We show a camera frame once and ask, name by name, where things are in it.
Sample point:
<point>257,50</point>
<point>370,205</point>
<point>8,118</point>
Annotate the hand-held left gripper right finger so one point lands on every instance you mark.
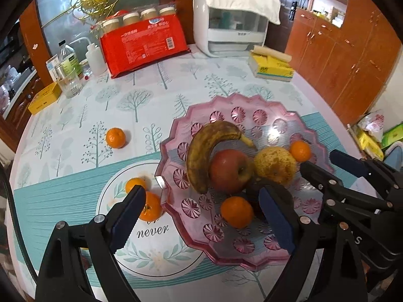
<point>277,220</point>

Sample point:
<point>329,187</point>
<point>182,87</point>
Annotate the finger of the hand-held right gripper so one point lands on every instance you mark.
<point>346,162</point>
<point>318,177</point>

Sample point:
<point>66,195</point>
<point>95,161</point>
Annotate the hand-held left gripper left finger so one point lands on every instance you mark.
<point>129,217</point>

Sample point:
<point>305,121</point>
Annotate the tangerine with green stem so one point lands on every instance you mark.
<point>152,207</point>

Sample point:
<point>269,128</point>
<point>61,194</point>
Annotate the yellow pear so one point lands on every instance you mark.
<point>274,163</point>

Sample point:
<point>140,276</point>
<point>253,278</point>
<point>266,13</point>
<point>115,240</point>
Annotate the pink glass fruit bowl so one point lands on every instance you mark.
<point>189,207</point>

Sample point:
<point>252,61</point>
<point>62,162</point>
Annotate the red apple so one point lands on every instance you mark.
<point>226,171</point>

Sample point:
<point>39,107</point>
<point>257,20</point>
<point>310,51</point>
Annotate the overripe banana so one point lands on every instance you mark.
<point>198,160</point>

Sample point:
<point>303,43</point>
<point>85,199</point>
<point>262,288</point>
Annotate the yellow package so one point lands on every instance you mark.
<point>370,144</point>

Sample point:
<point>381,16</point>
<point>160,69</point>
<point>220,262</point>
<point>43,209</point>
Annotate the white plastic bag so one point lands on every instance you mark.
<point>373,121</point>

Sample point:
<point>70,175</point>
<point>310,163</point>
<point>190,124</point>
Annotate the green package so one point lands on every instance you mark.
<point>392,137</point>

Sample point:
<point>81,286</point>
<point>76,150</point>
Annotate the tree print tablecloth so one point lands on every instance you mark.
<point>94,116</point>

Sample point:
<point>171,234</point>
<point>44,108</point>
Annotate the yellow tissue pack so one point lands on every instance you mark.
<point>270,67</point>

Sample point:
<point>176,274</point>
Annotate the clear drinking glass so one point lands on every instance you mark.
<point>69,85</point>

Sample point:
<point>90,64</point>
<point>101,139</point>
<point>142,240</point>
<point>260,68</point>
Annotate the yellow cardboard box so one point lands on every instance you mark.
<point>44,99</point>

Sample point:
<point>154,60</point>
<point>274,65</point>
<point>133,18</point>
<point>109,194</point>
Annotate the small glass jar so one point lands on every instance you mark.
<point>85,69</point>

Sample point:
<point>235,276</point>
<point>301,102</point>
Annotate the brown entrance door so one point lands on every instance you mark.
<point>283,15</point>

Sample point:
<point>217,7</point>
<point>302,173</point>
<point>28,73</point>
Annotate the wooden kitchen cabinet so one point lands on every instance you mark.
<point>19,100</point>

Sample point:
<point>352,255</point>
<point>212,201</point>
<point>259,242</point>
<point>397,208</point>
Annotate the white squeeze bottle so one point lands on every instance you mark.
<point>94,58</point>

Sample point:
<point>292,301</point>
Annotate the white countertop appliance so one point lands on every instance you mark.
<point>226,37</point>

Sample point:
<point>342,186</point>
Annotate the small white carton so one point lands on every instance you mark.
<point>52,67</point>

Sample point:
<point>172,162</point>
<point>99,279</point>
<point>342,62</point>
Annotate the clear bottle green label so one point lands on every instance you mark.
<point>67,56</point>

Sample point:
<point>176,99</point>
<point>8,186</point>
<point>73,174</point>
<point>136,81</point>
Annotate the wooden wall cabinet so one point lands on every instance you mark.
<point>346,59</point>

